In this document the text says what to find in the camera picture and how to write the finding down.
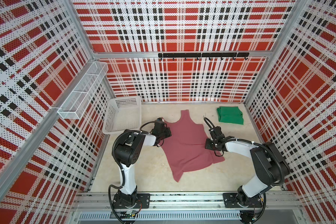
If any pink tank top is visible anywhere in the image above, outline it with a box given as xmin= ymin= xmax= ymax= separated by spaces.
xmin=162 ymin=110 xmax=225 ymax=182

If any green tank top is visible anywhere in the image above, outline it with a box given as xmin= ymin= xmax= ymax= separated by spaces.
xmin=217 ymin=106 xmax=244 ymax=125

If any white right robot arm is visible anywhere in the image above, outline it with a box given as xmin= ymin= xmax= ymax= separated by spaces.
xmin=205 ymin=138 xmax=291 ymax=208

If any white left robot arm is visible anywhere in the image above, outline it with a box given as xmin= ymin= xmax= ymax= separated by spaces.
xmin=110 ymin=118 xmax=171 ymax=209

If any white plastic laundry basket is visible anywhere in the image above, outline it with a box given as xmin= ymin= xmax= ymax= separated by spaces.
xmin=102 ymin=96 xmax=141 ymax=134

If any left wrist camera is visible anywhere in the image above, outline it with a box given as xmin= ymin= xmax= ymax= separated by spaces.
xmin=155 ymin=118 xmax=166 ymax=127

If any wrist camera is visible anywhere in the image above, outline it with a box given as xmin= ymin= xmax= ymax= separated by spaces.
xmin=210 ymin=126 xmax=225 ymax=141
xmin=155 ymin=118 xmax=166 ymax=127

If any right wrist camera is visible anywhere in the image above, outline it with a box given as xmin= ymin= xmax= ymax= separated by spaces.
xmin=210 ymin=126 xmax=225 ymax=141

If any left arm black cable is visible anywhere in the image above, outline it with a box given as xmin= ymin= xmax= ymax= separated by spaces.
xmin=108 ymin=120 xmax=164 ymax=224

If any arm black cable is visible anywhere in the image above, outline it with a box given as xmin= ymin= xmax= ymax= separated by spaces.
xmin=203 ymin=117 xmax=286 ymax=224
xmin=108 ymin=120 xmax=164 ymax=224

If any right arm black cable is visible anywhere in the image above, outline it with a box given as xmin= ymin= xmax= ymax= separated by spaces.
xmin=203 ymin=117 xmax=286 ymax=224

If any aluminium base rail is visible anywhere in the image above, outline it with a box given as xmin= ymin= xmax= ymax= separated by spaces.
xmin=72 ymin=191 xmax=302 ymax=211

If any black wall hook rail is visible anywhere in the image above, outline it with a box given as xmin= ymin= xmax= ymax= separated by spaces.
xmin=158 ymin=52 xmax=250 ymax=59

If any white wire wall shelf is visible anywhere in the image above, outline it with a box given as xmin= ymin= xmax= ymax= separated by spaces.
xmin=58 ymin=62 xmax=108 ymax=120

